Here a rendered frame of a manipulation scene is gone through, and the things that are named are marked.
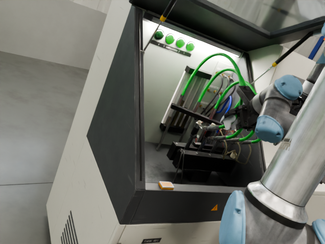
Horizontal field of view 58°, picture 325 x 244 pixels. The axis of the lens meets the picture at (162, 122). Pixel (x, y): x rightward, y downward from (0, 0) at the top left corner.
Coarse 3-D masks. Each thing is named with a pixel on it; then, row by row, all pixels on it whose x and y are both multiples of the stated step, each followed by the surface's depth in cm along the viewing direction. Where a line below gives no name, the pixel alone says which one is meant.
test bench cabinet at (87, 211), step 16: (80, 160) 147; (80, 176) 143; (96, 176) 126; (80, 192) 140; (96, 192) 123; (64, 208) 157; (80, 208) 136; (96, 208) 120; (112, 208) 108; (64, 224) 153; (80, 224) 133; (96, 224) 118; (112, 224) 106; (64, 240) 148; (80, 240) 130; (96, 240) 116; (112, 240) 104
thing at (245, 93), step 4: (240, 88) 103; (244, 88) 103; (248, 88) 104; (240, 92) 102; (244, 92) 101; (248, 92) 102; (252, 92) 102; (240, 96) 102; (244, 96) 100; (248, 96) 100; (252, 96) 100; (244, 100) 100; (248, 100) 98; (248, 104) 98; (248, 108) 98
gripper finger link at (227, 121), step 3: (222, 117) 109; (228, 117) 107; (231, 117) 106; (234, 117) 105; (222, 120) 110; (225, 120) 109; (228, 120) 107; (231, 120) 106; (234, 120) 105; (225, 123) 108; (228, 123) 107; (225, 126) 108; (228, 126) 107; (228, 129) 107
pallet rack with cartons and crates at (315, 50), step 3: (321, 36) 579; (321, 39) 579; (324, 39) 575; (318, 42) 583; (321, 42) 578; (315, 45) 586; (318, 45) 582; (321, 45) 583; (315, 48) 586; (318, 48) 584; (312, 51) 590; (315, 51) 585; (312, 54) 589; (315, 54) 590; (309, 57) 594; (312, 57) 590
